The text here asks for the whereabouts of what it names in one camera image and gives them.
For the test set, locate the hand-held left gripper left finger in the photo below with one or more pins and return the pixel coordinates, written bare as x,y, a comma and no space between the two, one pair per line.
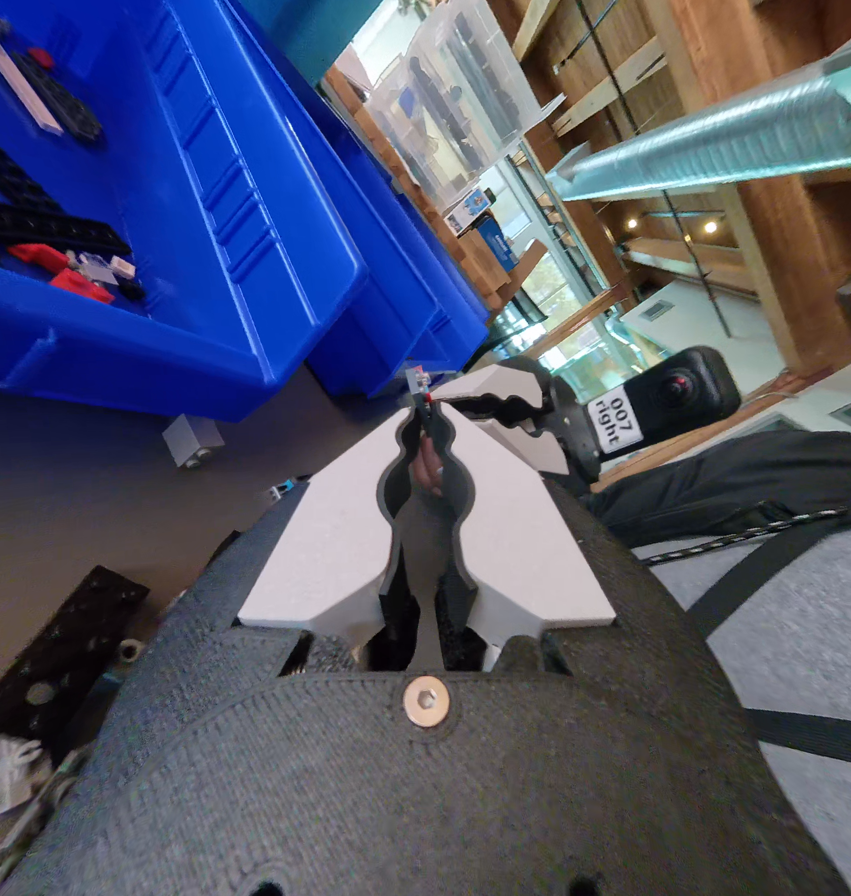
313,560

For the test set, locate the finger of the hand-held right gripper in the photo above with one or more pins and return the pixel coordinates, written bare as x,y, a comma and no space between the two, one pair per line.
530,451
488,381

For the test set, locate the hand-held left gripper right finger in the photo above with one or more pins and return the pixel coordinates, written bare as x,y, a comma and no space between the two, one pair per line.
537,553

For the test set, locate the red and teal brick assembly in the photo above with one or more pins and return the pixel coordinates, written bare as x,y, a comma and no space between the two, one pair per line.
418,388

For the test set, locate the person's right forearm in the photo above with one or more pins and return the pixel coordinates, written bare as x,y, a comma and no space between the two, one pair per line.
733,476

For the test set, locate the grey desk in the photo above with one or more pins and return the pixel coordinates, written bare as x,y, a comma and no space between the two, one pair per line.
82,504

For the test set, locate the person's right hand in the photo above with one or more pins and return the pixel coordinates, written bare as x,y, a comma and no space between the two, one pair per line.
429,469

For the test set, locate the blue plastic bin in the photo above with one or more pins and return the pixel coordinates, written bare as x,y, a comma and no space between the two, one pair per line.
460,308
383,294
257,245

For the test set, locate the cardboard sheet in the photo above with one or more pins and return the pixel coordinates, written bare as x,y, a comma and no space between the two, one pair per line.
523,269

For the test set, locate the wooden box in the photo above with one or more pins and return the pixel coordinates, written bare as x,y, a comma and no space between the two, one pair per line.
481,262

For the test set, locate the blue cardboard box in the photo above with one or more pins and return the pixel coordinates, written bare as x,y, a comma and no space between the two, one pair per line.
499,241

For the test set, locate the light grey block brick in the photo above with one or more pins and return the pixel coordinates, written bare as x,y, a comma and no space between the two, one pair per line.
191,441

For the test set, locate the small printed card box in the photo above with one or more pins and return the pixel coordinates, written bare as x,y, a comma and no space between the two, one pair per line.
471,210

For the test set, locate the wooden table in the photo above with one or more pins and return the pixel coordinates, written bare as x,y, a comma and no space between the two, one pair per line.
411,182

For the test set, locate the black brick assembly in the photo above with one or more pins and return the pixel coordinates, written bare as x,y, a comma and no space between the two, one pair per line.
54,651

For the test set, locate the person's grey sweatshirt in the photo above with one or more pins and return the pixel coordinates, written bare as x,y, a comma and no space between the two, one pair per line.
803,665

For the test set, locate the clear plastic drawer organiser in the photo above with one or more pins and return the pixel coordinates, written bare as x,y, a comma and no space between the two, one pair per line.
460,91

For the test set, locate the pale grey toy piece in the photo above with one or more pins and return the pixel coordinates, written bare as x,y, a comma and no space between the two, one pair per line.
9,773

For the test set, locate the light blue foam bag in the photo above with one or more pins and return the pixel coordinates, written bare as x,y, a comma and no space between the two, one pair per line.
306,28

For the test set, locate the black studded plate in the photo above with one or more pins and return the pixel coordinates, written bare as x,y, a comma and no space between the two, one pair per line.
19,847

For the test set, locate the pile of loose toy bricks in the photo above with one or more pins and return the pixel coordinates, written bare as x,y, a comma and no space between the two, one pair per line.
47,210

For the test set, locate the silver air duct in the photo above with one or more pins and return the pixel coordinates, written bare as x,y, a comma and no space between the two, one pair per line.
712,140

